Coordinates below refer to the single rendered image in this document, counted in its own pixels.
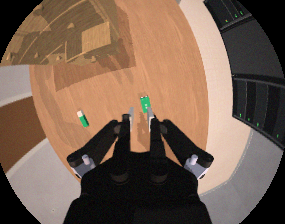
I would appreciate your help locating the small wooden chest of drawers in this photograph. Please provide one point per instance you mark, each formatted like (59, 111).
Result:
(106, 7)

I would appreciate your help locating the light wooden drawer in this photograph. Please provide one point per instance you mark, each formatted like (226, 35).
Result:
(79, 17)
(46, 10)
(39, 47)
(54, 57)
(93, 41)
(15, 49)

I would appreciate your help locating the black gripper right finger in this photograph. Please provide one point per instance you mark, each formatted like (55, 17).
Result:
(191, 157)

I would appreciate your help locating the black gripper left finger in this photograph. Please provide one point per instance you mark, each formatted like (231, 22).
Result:
(93, 152)

